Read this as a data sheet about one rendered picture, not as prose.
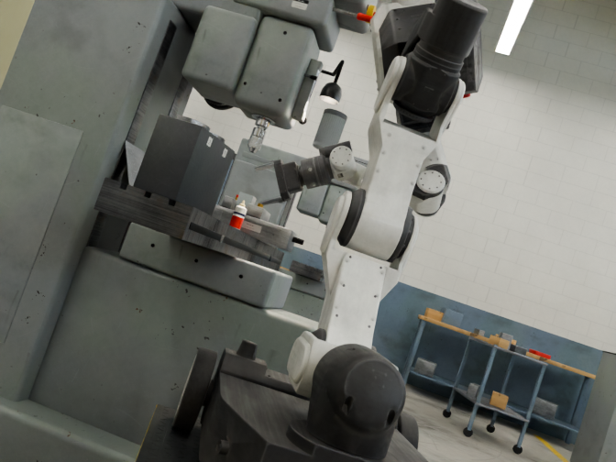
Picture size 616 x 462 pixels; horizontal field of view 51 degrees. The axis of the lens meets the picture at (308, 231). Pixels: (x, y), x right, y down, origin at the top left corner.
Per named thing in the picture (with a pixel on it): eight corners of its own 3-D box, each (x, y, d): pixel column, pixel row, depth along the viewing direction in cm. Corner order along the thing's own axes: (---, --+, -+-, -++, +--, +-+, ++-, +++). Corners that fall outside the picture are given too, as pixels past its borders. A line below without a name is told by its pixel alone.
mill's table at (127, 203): (279, 271, 272) (285, 253, 272) (182, 239, 150) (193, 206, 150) (227, 253, 275) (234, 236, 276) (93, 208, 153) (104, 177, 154)
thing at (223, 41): (247, 112, 236) (271, 46, 238) (231, 90, 212) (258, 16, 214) (200, 97, 239) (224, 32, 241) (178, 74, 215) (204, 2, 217)
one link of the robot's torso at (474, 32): (497, 16, 140) (482, 1, 155) (442, -6, 138) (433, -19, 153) (438, 131, 153) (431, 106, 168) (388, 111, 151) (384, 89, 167)
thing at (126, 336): (272, 493, 222) (329, 325, 227) (252, 523, 191) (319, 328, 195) (66, 409, 236) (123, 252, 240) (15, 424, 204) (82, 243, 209)
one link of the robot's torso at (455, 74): (468, 75, 146) (461, 61, 156) (413, 53, 144) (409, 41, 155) (443, 126, 152) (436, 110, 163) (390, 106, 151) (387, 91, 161)
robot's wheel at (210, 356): (189, 443, 150) (218, 359, 151) (169, 436, 149) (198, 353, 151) (192, 420, 170) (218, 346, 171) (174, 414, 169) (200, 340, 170)
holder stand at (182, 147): (212, 217, 172) (237, 147, 174) (175, 201, 151) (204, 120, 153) (172, 204, 176) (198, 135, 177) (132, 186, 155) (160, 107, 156)
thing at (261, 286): (283, 309, 231) (294, 277, 232) (263, 309, 197) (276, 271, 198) (156, 264, 239) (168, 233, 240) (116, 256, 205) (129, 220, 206)
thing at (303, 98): (303, 122, 222) (323, 65, 224) (302, 119, 218) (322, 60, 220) (292, 119, 223) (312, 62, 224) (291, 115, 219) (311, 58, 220)
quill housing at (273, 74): (293, 134, 231) (323, 50, 233) (283, 116, 210) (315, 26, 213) (244, 118, 234) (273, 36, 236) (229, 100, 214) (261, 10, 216)
